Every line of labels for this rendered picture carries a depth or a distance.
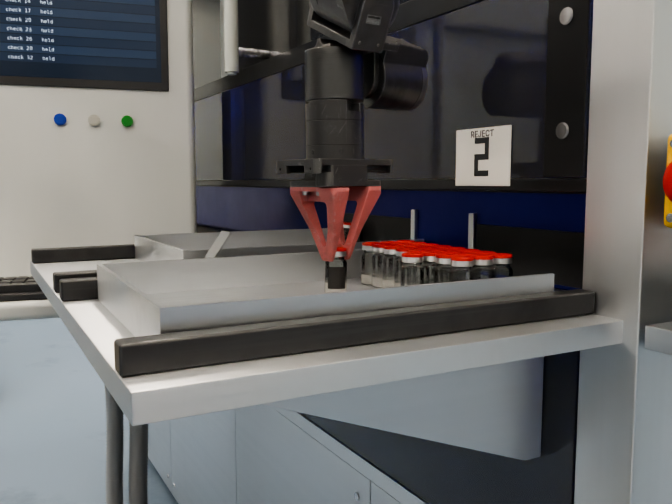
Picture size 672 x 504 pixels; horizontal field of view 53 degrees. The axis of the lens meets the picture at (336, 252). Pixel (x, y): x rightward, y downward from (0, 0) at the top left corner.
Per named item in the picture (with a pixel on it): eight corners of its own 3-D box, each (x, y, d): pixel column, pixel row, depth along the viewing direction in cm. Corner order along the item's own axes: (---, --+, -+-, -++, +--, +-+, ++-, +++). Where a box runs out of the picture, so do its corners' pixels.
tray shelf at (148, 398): (321, 256, 121) (321, 245, 121) (682, 333, 60) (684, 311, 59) (30, 273, 98) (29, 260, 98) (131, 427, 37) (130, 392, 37)
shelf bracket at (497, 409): (519, 446, 67) (522, 318, 66) (541, 456, 65) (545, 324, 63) (185, 529, 51) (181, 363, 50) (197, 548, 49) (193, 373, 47)
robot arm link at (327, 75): (293, 42, 65) (326, 31, 61) (349, 49, 69) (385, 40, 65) (294, 114, 66) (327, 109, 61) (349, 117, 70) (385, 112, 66)
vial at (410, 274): (414, 299, 65) (415, 251, 64) (428, 302, 63) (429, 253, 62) (395, 300, 63) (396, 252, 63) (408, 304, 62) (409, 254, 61)
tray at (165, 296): (391, 276, 81) (392, 247, 81) (553, 313, 58) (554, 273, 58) (97, 299, 65) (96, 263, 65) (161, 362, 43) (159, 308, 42)
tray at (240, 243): (335, 247, 116) (335, 227, 116) (423, 263, 94) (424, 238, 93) (135, 258, 100) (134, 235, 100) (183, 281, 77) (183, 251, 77)
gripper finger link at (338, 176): (383, 260, 67) (383, 165, 66) (330, 267, 62) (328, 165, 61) (337, 254, 72) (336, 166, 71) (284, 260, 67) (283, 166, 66)
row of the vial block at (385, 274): (374, 281, 75) (374, 241, 75) (478, 308, 60) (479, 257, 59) (357, 283, 74) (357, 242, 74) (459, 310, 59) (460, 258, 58)
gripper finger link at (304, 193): (387, 259, 67) (387, 165, 66) (334, 266, 62) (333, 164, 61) (341, 254, 72) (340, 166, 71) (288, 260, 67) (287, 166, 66)
